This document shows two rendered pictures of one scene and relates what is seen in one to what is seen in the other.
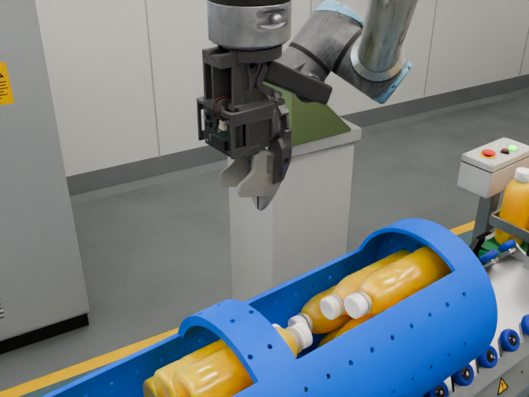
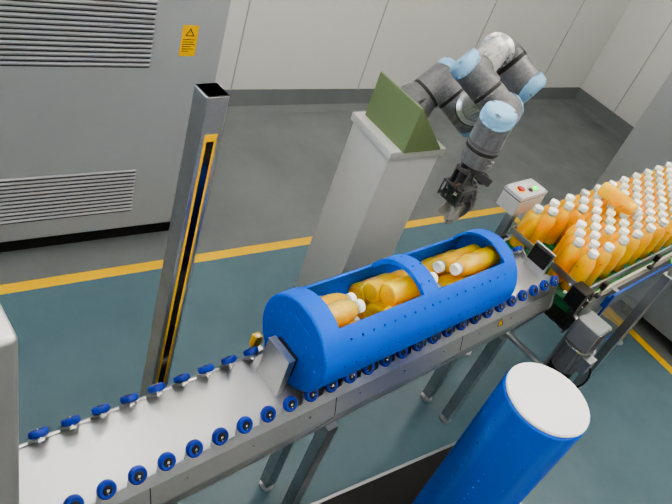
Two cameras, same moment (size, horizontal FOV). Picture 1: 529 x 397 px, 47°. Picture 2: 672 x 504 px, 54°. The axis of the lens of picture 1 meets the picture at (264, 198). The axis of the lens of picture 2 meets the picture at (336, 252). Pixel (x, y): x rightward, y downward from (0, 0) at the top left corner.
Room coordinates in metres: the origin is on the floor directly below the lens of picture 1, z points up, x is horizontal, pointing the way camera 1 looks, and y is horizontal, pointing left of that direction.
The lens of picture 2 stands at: (-0.83, 0.68, 2.42)
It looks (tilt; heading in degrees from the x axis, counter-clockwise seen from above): 38 degrees down; 345
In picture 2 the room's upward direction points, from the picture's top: 22 degrees clockwise
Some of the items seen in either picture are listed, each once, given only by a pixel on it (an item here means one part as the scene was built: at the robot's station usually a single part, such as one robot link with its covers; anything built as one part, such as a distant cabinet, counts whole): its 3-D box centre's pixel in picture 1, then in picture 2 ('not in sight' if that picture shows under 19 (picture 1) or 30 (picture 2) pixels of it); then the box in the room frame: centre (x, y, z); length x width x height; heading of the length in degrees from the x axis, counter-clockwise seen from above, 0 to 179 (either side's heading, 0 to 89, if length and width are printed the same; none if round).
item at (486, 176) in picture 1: (495, 166); (522, 196); (1.53, -0.65, 1.05); 0.20 x 0.10 x 0.10; 127
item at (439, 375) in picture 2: not in sight; (450, 357); (1.19, -0.57, 0.31); 0.06 x 0.06 x 0.63; 37
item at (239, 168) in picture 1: (241, 175); (445, 208); (0.67, 0.03, 1.45); 0.06 x 0.03 x 0.09; 127
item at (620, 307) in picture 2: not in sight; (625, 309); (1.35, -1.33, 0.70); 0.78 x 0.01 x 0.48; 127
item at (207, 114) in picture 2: not in sight; (163, 336); (0.54, 0.72, 0.85); 0.06 x 0.06 x 1.70; 37
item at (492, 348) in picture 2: not in sight; (471, 379); (1.08, -0.65, 0.31); 0.06 x 0.06 x 0.63; 37
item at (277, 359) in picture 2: not in sight; (277, 365); (0.37, 0.40, 1.00); 0.10 x 0.04 x 0.15; 37
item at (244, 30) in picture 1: (251, 23); (478, 157); (0.66, 0.01, 1.64); 0.10 x 0.09 x 0.05; 37
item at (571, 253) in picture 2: not in sight; (566, 260); (1.21, -0.80, 1.00); 0.07 x 0.07 x 0.19
